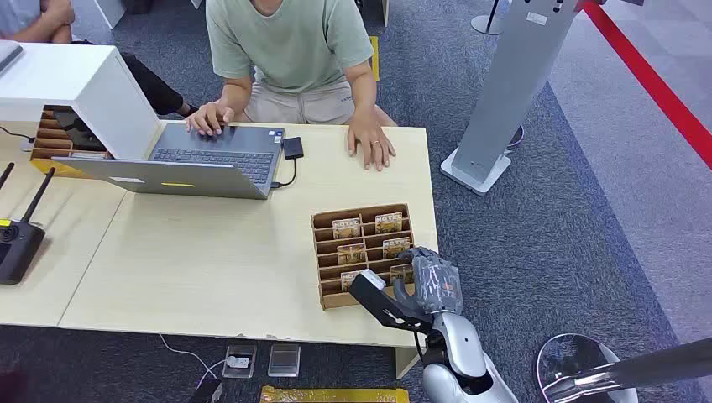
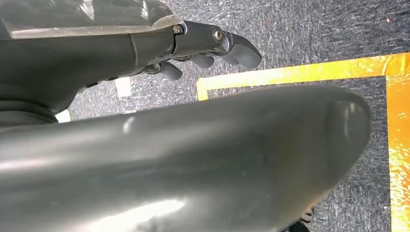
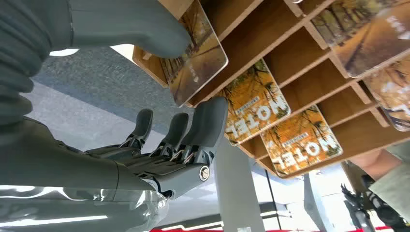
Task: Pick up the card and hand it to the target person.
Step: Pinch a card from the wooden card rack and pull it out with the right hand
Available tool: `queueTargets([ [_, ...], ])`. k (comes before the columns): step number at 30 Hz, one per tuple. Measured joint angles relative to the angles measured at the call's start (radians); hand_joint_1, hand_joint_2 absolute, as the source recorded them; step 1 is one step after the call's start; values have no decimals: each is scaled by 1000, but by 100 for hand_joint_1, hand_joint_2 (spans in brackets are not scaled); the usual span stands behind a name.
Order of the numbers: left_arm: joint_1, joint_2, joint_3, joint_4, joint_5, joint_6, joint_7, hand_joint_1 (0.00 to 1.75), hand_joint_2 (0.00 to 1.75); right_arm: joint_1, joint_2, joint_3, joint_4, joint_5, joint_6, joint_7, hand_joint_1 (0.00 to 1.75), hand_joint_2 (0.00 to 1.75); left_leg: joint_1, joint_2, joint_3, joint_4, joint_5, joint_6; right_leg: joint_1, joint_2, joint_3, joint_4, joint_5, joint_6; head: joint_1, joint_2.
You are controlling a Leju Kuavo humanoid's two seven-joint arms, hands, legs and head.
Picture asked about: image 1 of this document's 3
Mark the steel floor socket cover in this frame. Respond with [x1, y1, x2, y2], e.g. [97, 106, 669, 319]
[266, 342, 302, 379]

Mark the person's left hand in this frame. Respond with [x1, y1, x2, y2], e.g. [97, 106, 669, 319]
[346, 118, 398, 172]

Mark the white desk riser box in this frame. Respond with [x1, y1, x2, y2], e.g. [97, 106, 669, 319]
[0, 42, 163, 162]

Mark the black hub cable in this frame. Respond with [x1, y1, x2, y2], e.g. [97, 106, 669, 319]
[270, 158, 299, 191]

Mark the black router with antennas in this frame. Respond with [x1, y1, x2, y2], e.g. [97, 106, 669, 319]
[0, 162, 57, 287]

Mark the seated person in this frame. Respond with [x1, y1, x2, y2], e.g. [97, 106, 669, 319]
[0, 0, 200, 118]

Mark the yellow patterned packet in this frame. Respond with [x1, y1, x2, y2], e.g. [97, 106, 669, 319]
[259, 385, 411, 403]

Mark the grey open laptop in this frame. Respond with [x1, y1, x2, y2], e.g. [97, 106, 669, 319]
[52, 122, 285, 202]

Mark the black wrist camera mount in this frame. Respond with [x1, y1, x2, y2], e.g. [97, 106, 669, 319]
[348, 268, 436, 335]

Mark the round stanchion base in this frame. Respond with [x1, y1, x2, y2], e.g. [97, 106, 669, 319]
[470, 0, 505, 37]

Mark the floor socket with plug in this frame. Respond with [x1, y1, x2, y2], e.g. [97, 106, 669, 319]
[222, 343, 259, 380]

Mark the person's hand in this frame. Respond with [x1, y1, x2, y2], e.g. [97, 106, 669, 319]
[346, 118, 398, 172]
[185, 102, 237, 138]

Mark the silver kiosk stand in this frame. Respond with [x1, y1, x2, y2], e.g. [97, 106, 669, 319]
[439, 0, 586, 197]

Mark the white floor cable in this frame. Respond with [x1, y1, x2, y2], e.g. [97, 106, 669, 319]
[158, 332, 230, 391]

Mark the red barrier belt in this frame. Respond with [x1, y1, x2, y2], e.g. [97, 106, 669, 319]
[577, 0, 712, 171]

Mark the grey flat device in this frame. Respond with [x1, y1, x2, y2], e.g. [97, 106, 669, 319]
[0, 40, 25, 76]

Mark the person's right hand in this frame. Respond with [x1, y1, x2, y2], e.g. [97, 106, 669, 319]
[185, 102, 237, 138]

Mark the yellow chair edge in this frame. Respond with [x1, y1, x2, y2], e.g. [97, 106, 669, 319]
[367, 35, 381, 83]

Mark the chrome stanchion pole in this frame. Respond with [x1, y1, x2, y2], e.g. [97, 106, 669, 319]
[543, 338, 712, 403]

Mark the black usb hub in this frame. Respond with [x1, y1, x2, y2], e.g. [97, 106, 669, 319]
[281, 136, 306, 161]

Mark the brown slotted card holder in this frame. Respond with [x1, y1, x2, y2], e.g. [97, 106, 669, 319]
[310, 202, 416, 311]

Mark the black power adapter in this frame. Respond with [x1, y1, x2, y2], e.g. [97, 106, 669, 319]
[187, 378, 224, 403]

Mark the hotel key card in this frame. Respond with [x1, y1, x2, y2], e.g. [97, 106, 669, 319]
[340, 270, 364, 294]
[374, 212, 405, 235]
[332, 217, 362, 241]
[382, 237, 412, 260]
[336, 243, 369, 266]

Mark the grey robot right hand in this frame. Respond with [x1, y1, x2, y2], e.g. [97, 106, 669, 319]
[391, 246, 464, 317]

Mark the chrome stanchion base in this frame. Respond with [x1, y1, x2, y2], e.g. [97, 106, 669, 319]
[536, 332, 640, 403]

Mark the thin black desk cable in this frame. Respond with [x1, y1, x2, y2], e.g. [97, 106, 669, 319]
[0, 126, 35, 145]

